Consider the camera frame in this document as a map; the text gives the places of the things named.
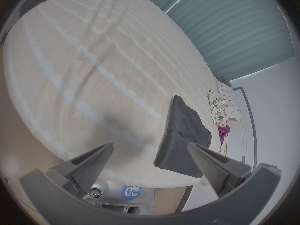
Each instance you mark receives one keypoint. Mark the white printed garment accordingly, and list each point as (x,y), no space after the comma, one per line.
(218,114)

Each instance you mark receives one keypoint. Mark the purple garment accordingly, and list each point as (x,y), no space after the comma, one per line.
(223,135)

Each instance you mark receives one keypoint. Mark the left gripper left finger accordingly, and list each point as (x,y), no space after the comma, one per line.
(90,167)

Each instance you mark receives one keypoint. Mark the pink garment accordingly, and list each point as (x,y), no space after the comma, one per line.
(222,125)

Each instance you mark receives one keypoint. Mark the grey bedside table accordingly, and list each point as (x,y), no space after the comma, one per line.
(226,81)

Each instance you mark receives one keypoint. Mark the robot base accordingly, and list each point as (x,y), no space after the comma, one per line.
(112,191)

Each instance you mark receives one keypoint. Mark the white printed pillow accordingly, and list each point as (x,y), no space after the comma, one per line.
(232,102)

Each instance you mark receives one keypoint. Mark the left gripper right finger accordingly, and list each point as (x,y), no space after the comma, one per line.
(216,167)

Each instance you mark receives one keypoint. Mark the bed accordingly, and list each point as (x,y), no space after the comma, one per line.
(93,67)

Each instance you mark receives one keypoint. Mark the black T-shirt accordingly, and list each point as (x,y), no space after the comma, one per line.
(182,137)

